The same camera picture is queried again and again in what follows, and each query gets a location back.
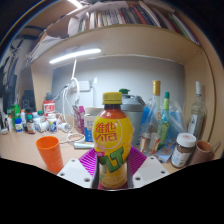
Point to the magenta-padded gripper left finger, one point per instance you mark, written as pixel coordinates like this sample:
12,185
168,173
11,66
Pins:
75,171

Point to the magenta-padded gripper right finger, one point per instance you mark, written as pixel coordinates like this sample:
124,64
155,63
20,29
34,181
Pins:
150,170

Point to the yellow drink bottle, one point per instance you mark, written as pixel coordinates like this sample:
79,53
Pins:
112,140

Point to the orange plastic cup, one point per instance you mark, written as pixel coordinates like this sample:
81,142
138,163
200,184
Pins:
50,153

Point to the clear glass bottle gold cap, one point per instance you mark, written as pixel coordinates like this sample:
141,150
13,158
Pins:
151,133

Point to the brown jar with white lid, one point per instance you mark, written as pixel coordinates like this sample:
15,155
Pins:
182,151

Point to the blue and white carton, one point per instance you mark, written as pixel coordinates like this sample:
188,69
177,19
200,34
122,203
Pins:
89,126

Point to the magenta pouch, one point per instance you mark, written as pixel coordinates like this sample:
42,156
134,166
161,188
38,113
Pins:
78,120

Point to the small white jar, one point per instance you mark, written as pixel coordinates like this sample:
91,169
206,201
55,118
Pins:
52,124

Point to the brown mug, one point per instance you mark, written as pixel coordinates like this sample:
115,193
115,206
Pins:
201,153

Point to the clear blue plastic bag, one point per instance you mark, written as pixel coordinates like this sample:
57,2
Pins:
176,118

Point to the small dark bottle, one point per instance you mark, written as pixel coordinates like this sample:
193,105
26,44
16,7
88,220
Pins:
31,125

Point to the tall clear glass bottle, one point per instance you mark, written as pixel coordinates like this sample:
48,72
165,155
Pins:
197,120

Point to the red and white container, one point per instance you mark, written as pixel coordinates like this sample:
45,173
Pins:
49,107

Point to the small blue and white bottle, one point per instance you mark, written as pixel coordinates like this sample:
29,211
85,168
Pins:
18,126

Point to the green plastic bottle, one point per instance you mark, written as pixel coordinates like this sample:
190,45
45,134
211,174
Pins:
124,91

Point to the under-shelf light bar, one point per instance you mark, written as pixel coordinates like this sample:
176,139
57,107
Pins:
75,55

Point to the wooden shelf unit with books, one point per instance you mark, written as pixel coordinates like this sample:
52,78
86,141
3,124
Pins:
133,40

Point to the ceiling light tube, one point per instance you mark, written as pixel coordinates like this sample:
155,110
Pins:
75,3

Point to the white wall outlet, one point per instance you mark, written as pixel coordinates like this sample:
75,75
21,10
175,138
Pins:
83,86

